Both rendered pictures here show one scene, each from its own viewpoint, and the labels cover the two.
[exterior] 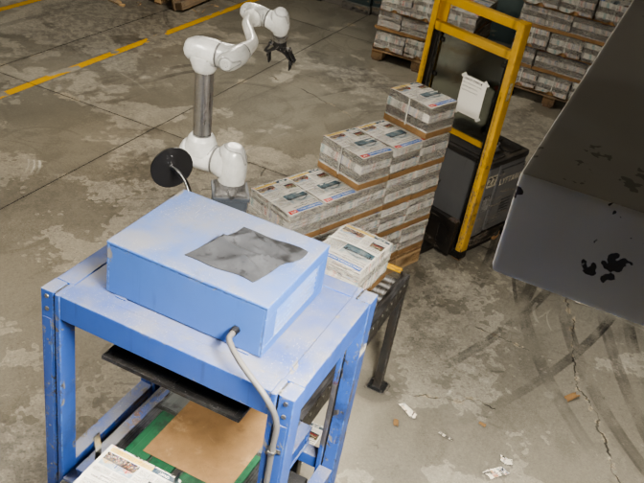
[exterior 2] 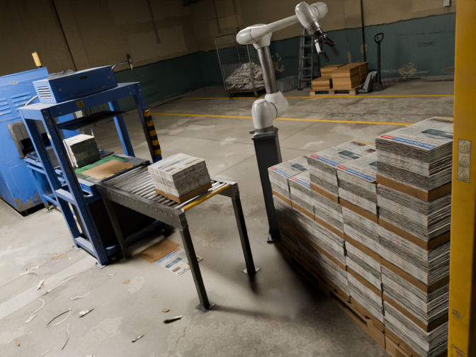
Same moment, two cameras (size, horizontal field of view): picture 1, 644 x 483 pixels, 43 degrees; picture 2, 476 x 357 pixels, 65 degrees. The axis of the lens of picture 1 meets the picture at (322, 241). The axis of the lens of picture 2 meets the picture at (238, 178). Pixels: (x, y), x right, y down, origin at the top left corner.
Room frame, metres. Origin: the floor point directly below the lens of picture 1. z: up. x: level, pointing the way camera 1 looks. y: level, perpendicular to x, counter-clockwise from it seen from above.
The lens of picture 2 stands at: (5.28, -2.22, 1.85)
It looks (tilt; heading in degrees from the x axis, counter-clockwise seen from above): 22 degrees down; 120
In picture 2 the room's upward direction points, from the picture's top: 12 degrees counter-clockwise
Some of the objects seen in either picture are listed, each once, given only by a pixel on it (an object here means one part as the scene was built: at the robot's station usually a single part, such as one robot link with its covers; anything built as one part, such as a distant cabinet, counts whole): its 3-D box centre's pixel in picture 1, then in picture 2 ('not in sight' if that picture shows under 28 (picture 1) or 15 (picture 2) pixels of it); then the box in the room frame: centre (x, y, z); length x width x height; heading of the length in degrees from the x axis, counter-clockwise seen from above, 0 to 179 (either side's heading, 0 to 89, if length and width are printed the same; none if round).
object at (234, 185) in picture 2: not in sight; (184, 177); (3.35, 0.21, 0.74); 1.34 x 0.05 x 0.12; 160
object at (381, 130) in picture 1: (389, 134); (380, 163); (5.03, -0.32, 1.07); 0.37 x 0.28 x 0.01; 50
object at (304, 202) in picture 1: (328, 233); (341, 235); (4.72, -0.03, 0.42); 1.17 x 0.39 x 0.83; 139
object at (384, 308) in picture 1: (356, 345); (134, 202); (3.17, -0.26, 0.74); 1.34 x 0.05 x 0.12; 160
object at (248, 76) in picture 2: not in sight; (244, 64); (0.64, 7.50, 0.85); 1.21 x 0.83 x 1.71; 160
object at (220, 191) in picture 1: (230, 187); (262, 129); (4.01, 0.55, 1.03); 0.22 x 0.18 x 0.06; 15
